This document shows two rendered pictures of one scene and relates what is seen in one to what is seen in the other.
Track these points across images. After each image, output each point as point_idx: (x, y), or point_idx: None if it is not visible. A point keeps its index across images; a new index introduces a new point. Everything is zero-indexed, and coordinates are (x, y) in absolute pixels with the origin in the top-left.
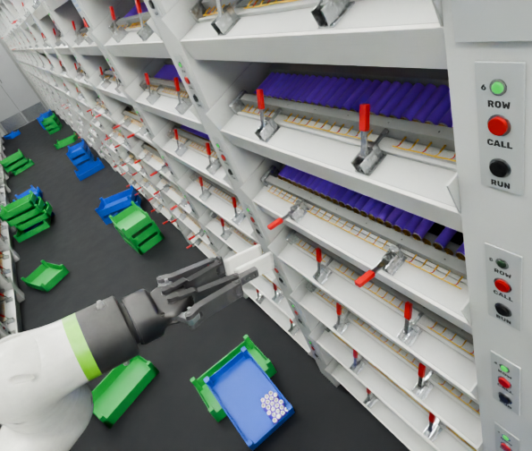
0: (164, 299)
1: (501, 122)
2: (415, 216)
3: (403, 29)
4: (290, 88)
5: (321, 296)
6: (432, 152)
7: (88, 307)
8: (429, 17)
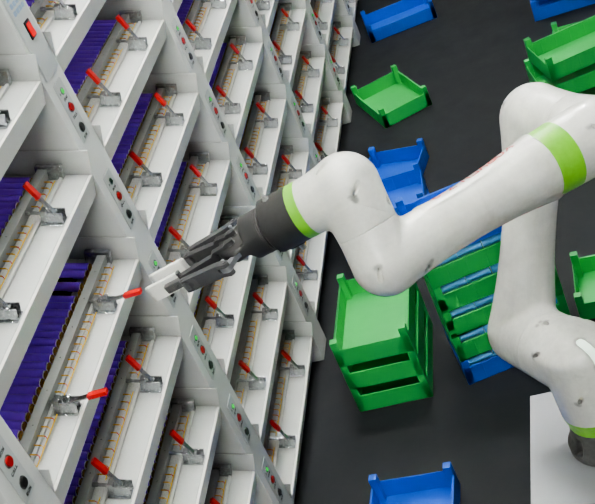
0: (236, 237)
1: (71, 102)
2: (56, 303)
3: (34, 91)
4: None
5: None
6: (43, 198)
7: (272, 201)
8: (30, 86)
